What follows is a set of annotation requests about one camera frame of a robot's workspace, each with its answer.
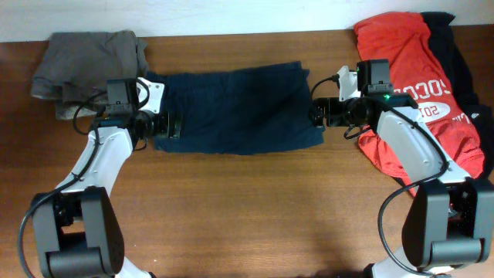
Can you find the navy blue shorts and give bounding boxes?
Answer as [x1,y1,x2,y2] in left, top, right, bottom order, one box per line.
[146,61,323,155]

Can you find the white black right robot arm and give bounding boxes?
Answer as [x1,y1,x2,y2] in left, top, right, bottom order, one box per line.
[310,60,493,278]

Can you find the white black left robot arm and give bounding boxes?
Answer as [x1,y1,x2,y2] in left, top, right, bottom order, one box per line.
[25,78,183,278]

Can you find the red soccer t-shirt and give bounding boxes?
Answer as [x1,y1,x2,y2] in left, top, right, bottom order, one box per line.
[354,12,486,178]

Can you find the grey folded garment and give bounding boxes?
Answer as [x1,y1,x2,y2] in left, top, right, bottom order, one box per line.
[30,30,149,120]

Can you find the black garment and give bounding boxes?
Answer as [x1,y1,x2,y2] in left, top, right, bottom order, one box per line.
[421,12,493,178]

